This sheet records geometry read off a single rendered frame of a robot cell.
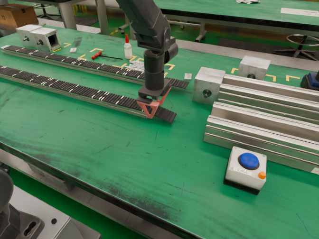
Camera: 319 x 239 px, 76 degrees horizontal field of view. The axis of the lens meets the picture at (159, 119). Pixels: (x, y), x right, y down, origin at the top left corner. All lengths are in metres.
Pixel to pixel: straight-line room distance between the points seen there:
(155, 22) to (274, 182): 0.47
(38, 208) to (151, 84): 0.39
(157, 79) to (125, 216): 0.74
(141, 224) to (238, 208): 0.65
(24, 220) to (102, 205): 0.78
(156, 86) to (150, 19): 0.19
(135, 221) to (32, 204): 0.72
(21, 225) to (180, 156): 0.38
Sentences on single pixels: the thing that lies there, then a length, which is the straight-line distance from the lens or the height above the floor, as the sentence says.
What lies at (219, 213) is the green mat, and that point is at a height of 0.78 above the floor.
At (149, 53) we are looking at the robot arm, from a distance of 0.57.
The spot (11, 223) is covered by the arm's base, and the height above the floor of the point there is 0.93.
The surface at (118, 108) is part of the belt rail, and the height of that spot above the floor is 0.79.
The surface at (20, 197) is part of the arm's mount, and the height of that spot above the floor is 0.89.
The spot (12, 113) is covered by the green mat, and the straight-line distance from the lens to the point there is 0.88.
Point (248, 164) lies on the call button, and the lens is 0.51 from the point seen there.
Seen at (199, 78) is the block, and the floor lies 0.87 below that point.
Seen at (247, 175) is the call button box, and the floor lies 0.84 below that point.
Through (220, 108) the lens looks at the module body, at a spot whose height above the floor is 0.86.
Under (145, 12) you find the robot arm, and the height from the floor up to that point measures 1.12.
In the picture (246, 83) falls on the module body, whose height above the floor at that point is 0.85.
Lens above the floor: 1.23
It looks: 40 degrees down
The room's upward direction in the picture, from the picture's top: straight up
